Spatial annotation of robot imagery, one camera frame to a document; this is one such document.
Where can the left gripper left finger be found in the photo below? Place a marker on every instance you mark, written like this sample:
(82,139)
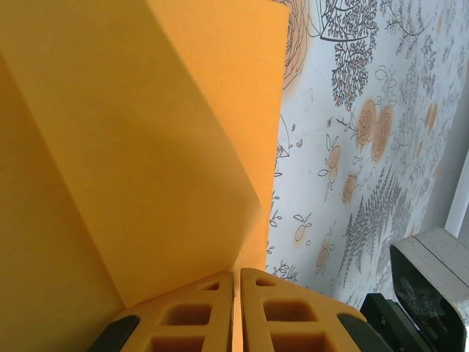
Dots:
(190,330)

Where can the floral printed table mat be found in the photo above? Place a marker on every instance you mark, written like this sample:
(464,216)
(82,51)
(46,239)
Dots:
(366,165)

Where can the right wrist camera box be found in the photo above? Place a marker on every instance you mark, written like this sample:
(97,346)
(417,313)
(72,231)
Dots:
(428,271)

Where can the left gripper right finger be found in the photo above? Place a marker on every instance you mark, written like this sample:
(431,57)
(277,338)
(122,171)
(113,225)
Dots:
(293,326)

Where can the orange paper sheet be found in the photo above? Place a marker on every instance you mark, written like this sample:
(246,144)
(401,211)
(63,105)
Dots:
(128,146)

